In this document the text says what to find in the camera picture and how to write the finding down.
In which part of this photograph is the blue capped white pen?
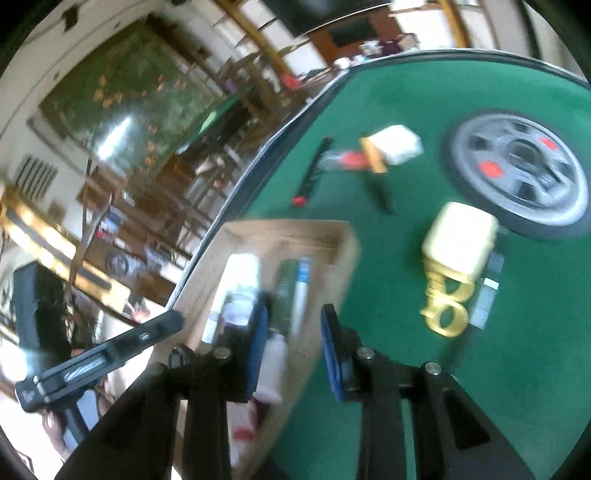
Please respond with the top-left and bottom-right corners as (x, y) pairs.
(290, 257), (311, 338)

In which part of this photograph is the white pill bottle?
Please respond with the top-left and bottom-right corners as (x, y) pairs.
(201, 253), (260, 344)

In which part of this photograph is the white dropper bottle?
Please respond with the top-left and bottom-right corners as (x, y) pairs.
(253, 332), (288, 405)

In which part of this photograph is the rose hand cream tube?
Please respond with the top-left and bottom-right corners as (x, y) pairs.
(226, 399), (259, 467)

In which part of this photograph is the black marker pen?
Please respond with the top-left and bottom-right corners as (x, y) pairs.
(270, 259), (298, 337)

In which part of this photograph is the black round fan part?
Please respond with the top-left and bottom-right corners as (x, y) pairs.
(167, 344), (195, 369)

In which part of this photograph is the person left hand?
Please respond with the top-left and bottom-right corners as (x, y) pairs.
(41, 386), (116, 462)

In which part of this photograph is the cardboard tray box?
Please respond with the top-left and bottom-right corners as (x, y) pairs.
(150, 219), (361, 479)

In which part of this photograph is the black red-tipped pen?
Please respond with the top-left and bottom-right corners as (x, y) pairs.
(291, 137), (332, 208)

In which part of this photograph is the yellow black pen far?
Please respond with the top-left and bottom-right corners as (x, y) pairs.
(360, 136), (394, 214)

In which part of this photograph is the clear red lighter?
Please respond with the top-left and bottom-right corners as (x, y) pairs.
(318, 150), (370, 171)

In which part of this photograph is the dark green small device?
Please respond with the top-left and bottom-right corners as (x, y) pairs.
(469, 251), (505, 329)

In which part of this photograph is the large floral painting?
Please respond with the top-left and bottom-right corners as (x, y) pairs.
(40, 22), (218, 175)

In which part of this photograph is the round grey table centre console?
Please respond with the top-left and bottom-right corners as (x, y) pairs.
(441, 109), (590, 241)

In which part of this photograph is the cream box with yellow keychain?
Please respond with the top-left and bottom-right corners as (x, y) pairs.
(421, 202), (499, 338)

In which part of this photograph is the wall television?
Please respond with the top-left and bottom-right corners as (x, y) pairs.
(263, 0), (390, 36)

